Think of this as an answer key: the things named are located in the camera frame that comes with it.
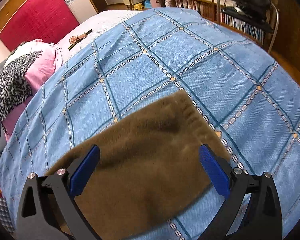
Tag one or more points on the white bed sheet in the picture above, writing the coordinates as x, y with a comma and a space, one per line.
99, 24

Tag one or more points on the red padded headboard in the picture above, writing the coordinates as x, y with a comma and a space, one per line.
48, 20

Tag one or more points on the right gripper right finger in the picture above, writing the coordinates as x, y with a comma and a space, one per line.
262, 218

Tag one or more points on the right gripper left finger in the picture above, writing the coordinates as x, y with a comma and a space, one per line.
47, 207

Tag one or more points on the small toy on bed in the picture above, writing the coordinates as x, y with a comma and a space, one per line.
76, 39

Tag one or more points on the brown fleece pants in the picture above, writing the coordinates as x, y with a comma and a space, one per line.
149, 168

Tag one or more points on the dark plaid pillow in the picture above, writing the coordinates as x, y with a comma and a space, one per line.
5, 219

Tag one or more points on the pink storage bin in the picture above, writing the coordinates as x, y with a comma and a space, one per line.
155, 3

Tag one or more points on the black office chair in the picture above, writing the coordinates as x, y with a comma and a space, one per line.
256, 18

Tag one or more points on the blue patterned bed quilt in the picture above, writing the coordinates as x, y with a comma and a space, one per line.
241, 92

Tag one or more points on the leopard print cloth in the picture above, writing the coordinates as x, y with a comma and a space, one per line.
14, 88

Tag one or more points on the pink blanket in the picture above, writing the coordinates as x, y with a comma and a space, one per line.
45, 65

